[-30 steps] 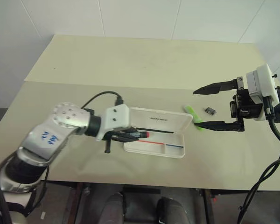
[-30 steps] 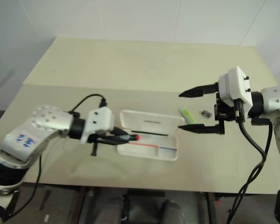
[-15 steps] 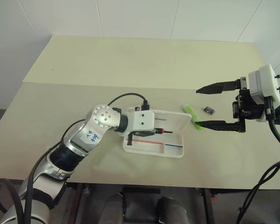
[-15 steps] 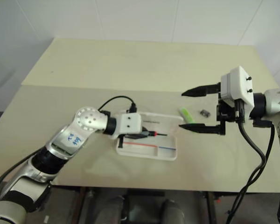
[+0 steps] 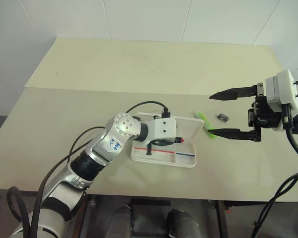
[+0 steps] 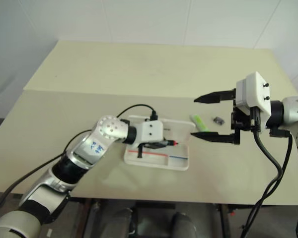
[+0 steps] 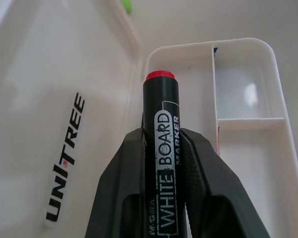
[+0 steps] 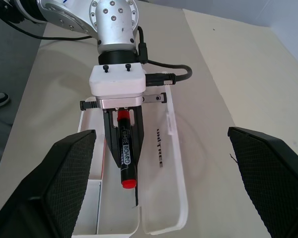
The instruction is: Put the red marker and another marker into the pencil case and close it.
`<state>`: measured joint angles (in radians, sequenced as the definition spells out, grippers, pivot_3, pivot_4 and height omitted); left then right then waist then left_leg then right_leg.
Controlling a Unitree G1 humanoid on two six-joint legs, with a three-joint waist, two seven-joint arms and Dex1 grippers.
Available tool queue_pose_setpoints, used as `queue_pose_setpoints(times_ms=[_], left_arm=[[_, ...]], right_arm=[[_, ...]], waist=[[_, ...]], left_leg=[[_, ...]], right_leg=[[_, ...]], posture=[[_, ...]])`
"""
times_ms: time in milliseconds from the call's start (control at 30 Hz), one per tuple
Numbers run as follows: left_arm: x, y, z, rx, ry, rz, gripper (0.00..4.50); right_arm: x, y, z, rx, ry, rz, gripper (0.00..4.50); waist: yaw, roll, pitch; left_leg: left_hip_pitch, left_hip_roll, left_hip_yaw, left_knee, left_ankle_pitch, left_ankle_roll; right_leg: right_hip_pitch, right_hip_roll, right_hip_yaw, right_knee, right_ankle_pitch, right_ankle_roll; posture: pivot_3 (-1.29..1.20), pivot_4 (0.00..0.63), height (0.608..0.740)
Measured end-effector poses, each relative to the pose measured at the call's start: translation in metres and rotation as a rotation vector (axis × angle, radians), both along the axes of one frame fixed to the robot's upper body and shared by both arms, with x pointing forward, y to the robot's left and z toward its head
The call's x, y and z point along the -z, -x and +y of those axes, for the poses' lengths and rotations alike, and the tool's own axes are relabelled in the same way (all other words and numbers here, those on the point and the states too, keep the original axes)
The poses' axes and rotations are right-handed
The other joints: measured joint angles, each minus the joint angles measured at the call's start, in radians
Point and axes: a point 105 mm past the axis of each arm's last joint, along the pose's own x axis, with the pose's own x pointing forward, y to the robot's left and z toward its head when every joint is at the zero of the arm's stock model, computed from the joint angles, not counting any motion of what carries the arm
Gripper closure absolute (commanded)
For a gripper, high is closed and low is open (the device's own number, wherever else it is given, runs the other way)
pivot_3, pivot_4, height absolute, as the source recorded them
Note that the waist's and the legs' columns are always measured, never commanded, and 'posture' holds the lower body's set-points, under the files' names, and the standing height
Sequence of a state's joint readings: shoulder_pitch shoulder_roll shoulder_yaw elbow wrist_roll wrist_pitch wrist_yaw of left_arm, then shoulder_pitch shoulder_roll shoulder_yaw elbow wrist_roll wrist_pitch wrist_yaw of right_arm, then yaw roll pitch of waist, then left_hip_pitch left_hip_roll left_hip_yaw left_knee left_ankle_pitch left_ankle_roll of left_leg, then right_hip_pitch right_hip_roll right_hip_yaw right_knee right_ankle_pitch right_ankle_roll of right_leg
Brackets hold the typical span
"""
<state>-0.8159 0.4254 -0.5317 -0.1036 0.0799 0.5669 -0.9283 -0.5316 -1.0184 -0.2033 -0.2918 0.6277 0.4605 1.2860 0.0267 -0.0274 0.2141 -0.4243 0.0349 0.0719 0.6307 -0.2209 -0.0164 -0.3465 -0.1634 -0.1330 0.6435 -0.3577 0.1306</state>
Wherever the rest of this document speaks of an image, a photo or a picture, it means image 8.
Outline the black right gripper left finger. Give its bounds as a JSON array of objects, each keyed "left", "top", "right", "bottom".
[{"left": 0, "top": 129, "right": 97, "bottom": 238}]

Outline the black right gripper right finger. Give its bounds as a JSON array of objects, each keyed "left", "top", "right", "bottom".
[{"left": 227, "top": 126, "right": 298, "bottom": 238}]

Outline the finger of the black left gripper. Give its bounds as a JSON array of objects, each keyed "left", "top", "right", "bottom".
[
  {"left": 130, "top": 106, "right": 146, "bottom": 207},
  {"left": 102, "top": 108, "right": 122, "bottom": 167}
]

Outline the black whiteboard marker red cap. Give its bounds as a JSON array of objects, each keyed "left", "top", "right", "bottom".
[{"left": 116, "top": 110, "right": 138, "bottom": 189}]

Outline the white plastic pencil case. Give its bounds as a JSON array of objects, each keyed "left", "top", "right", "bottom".
[{"left": 71, "top": 71, "right": 190, "bottom": 237}]

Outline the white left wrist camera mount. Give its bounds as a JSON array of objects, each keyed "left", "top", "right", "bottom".
[{"left": 89, "top": 62, "right": 148, "bottom": 96}]

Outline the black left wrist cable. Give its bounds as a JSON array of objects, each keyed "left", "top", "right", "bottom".
[{"left": 137, "top": 25, "right": 192, "bottom": 86}]

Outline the thin black cable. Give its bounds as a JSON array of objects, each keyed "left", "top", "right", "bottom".
[{"left": 0, "top": 9, "right": 93, "bottom": 42}]

